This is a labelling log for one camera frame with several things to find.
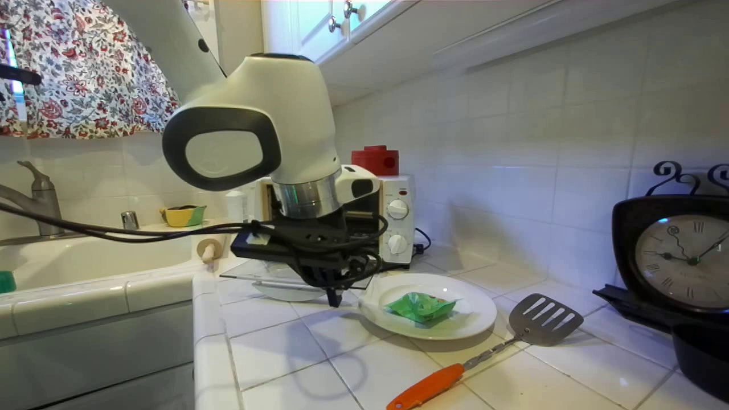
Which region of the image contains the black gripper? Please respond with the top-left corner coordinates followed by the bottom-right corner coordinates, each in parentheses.
top-left (260, 212), bottom-right (392, 310)

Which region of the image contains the white toaster oven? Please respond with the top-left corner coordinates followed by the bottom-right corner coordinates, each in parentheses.
top-left (260, 172), bottom-right (416, 269)

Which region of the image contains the green sponge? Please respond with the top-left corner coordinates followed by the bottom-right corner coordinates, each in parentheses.
top-left (385, 290), bottom-right (461, 331)

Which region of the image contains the white round plate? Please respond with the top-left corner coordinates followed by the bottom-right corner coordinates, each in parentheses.
top-left (358, 269), bottom-right (498, 345)

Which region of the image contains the red round container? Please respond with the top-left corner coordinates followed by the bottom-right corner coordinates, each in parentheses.
top-left (348, 143), bottom-right (400, 181)

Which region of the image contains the yellow bowl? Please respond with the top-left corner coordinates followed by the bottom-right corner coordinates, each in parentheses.
top-left (160, 204), bottom-right (209, 231)

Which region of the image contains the white ceramic sink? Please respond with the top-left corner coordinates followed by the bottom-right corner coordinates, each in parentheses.
top-left (0, 232), bottom-right (201, 410)

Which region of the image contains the white upper cabinet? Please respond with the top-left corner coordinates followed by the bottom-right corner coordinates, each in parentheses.
top-left (260, 0), bottom-right (428, 66)

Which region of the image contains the metal faucet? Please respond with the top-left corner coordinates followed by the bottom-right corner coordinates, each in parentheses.
top-left (0, 157), bottom-right (64, 244)

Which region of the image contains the floral curtain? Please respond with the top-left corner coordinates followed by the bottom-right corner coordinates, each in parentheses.
top-left (0, 0), bottom-right (183, 143)

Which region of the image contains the black retro clock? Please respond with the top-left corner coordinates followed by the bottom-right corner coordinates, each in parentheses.
top-left (609, 192), bottom-right (729, 319)

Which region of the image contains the ornate black metal rack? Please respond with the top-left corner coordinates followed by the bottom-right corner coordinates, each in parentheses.
top-left (645, 157), bottom-right (729, 200)

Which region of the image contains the black pot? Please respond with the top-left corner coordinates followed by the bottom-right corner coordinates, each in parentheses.
top-left (669, 321), bottom-right (729, 405)

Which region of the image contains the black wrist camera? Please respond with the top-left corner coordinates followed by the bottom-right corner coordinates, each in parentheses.
top-left (230, 221), bottom-right (277, 263)

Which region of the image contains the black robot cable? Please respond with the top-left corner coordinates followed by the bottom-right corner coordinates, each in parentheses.
top-left (0, 198), bottom-right (265, 246)

